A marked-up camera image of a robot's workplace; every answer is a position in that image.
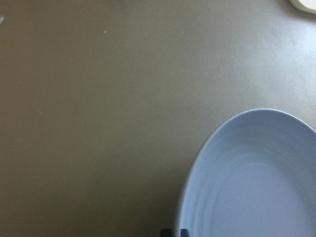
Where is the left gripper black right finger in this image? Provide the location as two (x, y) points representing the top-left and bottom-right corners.
(180, 229), (189, 237)

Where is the cream rabbit tray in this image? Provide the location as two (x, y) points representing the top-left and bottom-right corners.
(289, 0), (316, 14)

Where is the blue plate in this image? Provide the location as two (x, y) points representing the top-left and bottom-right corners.
(174, 109), (316, 237)

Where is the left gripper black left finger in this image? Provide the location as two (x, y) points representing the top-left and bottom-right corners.
(159, 229), (173, 237)

